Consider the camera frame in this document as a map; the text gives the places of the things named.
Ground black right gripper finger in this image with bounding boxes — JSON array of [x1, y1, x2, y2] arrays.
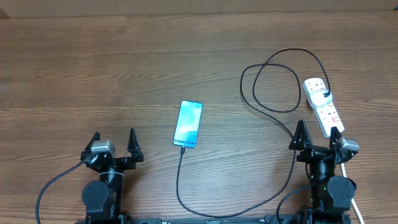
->
[[329, 126, 342, 146], [289, 119, 312, 151]]

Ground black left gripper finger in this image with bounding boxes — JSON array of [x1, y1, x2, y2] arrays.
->
[[127, 128, 144, 162], [81, 132, 101, 156]]

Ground black smartphone lit screen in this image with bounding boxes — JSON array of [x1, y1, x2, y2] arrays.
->
[[173, 100, 203, 148]]

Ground black USB charging cable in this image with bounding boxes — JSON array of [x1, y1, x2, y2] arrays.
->
[[175, 48, 333, 218]]

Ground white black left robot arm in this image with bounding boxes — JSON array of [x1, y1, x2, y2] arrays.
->
[[81, 129, 144, 223]]

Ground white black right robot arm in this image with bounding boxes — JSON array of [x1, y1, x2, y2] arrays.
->
[[289, 119, 359, 223]]

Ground white charger adapter plug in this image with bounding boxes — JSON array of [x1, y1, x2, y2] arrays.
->
[[308, 90, 333, 108]]

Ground white power strip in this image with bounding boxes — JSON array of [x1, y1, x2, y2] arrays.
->
[[303, 78, 345, 138]]

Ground white power strip cord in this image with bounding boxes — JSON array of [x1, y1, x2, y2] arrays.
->
[[340, 163, 365, 224]]

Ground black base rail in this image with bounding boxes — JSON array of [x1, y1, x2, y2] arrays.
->
[[132, 214, 351, 224]]

